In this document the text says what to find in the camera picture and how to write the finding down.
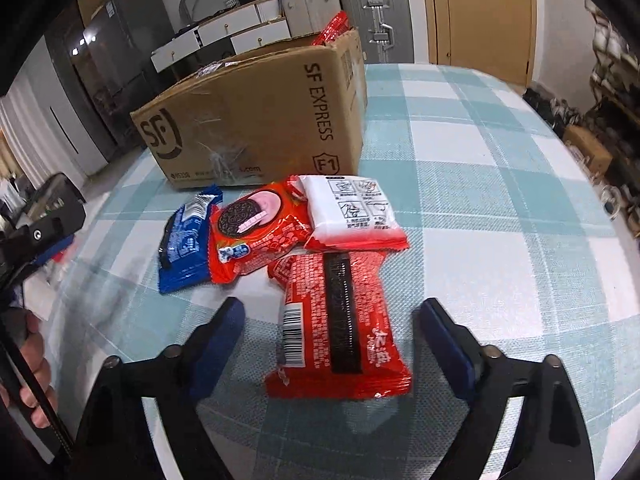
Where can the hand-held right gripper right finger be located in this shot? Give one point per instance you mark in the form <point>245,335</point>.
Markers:
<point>445,345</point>

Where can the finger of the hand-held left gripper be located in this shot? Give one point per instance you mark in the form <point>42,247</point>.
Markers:
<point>55,220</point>

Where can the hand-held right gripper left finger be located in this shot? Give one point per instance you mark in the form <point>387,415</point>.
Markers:
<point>220,340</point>

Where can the red packet black stripe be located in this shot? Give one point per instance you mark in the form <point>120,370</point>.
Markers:
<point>340,320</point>

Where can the large brown cardboard box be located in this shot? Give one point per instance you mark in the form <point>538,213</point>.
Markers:
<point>240,115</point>

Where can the red noodle stick snack bag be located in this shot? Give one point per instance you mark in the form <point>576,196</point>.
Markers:
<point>332,27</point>

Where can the person's left hand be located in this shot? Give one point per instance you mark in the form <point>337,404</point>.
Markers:
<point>37,360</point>

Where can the blue cookie packet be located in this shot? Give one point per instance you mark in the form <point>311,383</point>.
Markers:
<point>182,245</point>

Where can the red cookie packet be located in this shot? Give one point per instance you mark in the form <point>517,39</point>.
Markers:
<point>250,235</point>

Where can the checked tablecloth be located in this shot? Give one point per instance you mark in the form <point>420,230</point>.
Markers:
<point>475,200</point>

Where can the white red flat packet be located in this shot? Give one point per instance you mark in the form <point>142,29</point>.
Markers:
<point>350,210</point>

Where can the dark refrigerator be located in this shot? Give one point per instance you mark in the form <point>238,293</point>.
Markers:
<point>110,60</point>

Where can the small brown cardboard box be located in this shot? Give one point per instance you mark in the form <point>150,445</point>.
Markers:
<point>587,149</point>

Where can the white dresser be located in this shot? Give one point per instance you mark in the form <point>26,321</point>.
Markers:
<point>225,30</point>

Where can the pile of shoes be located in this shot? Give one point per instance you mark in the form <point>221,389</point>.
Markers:
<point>560,107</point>

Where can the yellow door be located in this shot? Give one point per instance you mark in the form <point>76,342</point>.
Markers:
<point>480,15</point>

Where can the beige suitcase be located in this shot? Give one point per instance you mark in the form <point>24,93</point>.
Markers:
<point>310,5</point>

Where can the metal shoe rack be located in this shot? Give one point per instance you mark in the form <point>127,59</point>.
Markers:
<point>612,55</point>

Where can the silver suitcase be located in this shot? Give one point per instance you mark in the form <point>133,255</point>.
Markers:
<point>377,15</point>

